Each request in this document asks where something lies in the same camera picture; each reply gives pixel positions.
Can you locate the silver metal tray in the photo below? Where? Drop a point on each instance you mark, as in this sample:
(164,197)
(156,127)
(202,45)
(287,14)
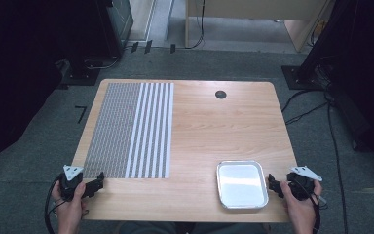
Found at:
(242,185)

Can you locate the black stand base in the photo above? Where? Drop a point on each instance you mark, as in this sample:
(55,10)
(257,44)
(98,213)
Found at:
(300,78)
(82,76)

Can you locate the dark grey cabinet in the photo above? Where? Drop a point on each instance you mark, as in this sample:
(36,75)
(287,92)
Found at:
(121,19)

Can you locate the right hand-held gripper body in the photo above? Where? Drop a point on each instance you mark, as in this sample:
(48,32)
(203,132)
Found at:
(300,185)

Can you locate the light wooden furniture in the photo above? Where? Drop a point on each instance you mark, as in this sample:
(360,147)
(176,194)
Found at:
(256,8)

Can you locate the person's right hand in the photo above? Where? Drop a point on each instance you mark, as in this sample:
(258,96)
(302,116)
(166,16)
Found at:
(300,211)

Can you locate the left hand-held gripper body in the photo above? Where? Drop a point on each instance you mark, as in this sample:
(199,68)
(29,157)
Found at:
(68,182)

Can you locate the person's left hand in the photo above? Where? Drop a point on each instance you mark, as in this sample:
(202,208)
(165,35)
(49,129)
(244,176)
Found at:
(68,211)

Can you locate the dark curtain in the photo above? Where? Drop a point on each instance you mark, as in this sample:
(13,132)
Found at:
(19,65)
(363,65)

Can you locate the black table grommet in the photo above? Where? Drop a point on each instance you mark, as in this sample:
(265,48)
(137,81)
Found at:
(220,95)

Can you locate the grey white striped placemat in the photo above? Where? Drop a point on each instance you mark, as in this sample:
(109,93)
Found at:
(120,130)

